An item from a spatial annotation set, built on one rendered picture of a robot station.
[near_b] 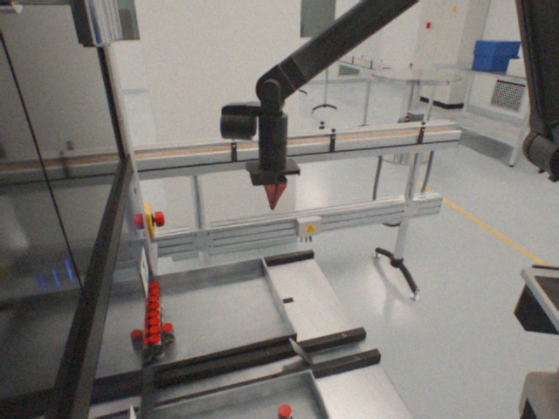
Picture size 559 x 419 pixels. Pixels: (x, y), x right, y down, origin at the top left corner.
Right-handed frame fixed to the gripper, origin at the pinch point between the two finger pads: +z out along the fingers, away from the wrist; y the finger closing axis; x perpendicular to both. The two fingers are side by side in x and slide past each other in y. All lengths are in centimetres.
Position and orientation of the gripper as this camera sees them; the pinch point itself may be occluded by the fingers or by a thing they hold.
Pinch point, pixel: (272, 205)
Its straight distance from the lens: 78.3
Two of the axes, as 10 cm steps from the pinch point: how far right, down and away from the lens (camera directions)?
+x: 2.6, 4.7, -8.5
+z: -0.2, 8.8, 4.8
